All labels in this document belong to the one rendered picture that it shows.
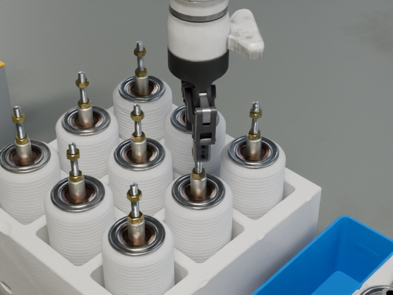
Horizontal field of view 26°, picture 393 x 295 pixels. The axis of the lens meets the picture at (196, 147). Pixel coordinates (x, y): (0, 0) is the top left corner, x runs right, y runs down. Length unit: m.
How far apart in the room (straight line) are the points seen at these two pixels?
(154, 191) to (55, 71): 0.71
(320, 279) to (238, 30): 0.51
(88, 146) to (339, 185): 0.52
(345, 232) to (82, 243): 0.43
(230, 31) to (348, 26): 1.05
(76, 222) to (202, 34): 0.33
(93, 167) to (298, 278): 0.36
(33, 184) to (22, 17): 0.92
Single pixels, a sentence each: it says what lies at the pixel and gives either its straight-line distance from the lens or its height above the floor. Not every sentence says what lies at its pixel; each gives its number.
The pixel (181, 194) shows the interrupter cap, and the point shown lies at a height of 0.25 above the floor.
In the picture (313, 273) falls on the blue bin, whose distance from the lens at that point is 1.36.
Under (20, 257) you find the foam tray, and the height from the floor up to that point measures 0.15.
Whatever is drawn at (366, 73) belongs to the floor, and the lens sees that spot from 1.90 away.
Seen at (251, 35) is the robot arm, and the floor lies 0.51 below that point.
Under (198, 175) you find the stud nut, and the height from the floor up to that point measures 0.29.
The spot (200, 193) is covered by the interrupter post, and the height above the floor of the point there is 0.26.
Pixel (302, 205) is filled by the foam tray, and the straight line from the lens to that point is 1.28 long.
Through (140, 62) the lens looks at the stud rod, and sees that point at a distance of 1.34.
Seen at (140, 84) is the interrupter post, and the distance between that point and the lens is 1.36.
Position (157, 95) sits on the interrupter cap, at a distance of 1.36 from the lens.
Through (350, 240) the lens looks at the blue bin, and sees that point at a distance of 1.38.
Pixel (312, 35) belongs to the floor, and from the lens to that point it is 2.01.
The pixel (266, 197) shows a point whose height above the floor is 0.20.
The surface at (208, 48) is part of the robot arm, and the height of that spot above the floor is 0.51.
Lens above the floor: 1.04
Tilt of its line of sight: 39 degrees down
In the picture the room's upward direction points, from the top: straight up
